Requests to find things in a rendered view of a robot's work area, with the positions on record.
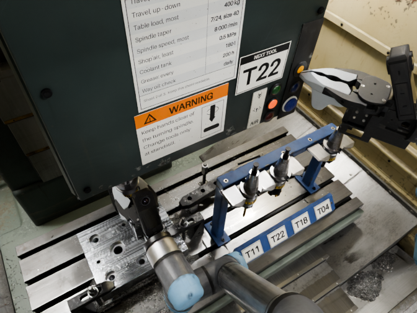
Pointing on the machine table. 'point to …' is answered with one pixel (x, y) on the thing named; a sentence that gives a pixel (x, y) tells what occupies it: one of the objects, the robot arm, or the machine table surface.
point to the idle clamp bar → (191, 202)
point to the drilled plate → (130, 278)
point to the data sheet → (181, 46)
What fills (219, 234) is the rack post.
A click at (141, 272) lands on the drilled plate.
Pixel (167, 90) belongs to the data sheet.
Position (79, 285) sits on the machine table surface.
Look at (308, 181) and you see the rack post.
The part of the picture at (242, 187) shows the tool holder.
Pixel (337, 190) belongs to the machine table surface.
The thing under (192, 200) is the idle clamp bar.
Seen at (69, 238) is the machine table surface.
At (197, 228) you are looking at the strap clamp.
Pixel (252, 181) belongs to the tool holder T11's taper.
